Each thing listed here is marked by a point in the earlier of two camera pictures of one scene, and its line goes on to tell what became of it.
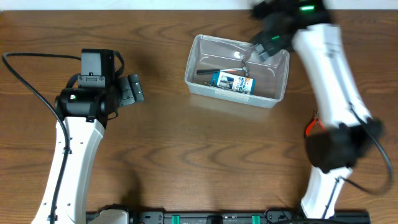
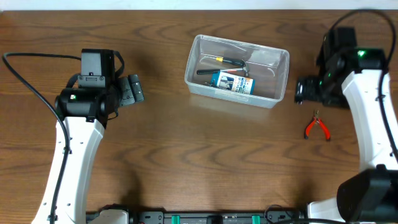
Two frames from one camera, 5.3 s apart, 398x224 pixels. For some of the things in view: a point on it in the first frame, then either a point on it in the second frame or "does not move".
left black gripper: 126,97 does not move
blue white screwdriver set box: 237,83 does not move
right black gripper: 268,44 → 310,85
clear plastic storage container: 233,71 does not move
